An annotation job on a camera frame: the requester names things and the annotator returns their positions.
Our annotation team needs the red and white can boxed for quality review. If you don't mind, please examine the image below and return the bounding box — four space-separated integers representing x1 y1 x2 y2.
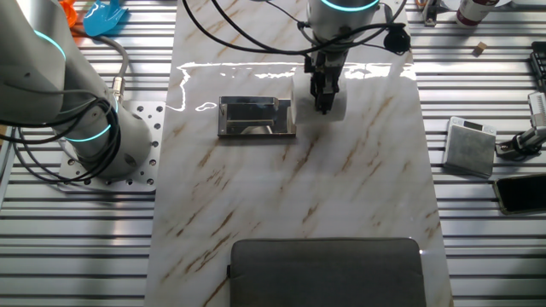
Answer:
455 0 501 28

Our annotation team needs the camera clamp stand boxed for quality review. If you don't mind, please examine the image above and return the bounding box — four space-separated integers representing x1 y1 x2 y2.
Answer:
494 126 546 162

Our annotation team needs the grey fabric laptop sleeve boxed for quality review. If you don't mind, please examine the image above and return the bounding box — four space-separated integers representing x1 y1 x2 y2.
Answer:
227 237 427 307

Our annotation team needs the orange toy shovel green handle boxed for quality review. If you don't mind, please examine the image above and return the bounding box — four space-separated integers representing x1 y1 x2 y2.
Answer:
59 0 79 28

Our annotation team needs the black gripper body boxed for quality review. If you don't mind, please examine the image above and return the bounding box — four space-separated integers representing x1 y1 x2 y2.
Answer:
303 49 349 94

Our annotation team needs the silver digital kitchen scale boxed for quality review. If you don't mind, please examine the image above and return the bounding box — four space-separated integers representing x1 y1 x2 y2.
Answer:
442 116 498 179

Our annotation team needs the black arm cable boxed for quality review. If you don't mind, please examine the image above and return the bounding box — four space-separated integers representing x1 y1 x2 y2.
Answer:
181 0 413 59

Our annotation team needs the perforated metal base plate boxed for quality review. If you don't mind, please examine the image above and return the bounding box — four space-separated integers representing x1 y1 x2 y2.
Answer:
57 101 166 194

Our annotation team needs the grey cable with metal connector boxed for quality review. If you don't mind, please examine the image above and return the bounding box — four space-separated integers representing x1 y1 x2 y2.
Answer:
72 27 131 104

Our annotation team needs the silver box camera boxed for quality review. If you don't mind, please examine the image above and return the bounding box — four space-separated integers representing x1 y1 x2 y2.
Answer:
527 90 546 128

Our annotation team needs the black smartphone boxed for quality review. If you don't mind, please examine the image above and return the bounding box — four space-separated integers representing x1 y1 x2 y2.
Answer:
492 172 546 216

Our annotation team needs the marble pattern mat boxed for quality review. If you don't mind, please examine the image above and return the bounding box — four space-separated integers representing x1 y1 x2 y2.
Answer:
144 0 455 307

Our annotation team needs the chrome paper roll shelf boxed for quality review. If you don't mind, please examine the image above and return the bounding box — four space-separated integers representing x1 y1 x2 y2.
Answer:
218 96 297 138

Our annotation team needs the blue toy shovel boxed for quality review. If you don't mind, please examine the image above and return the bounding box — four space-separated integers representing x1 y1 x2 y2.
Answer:
82 0 130 38

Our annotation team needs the black base cable bundle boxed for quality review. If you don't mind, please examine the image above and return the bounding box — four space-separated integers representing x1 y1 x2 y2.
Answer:
0 97 123 186

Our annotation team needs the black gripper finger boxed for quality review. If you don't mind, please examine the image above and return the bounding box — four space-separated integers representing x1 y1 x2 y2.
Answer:
310 78 327 114
322 78 340 116

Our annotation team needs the white toilet paper roll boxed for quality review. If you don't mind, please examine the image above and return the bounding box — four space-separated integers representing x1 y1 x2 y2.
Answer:
291 72 349 126

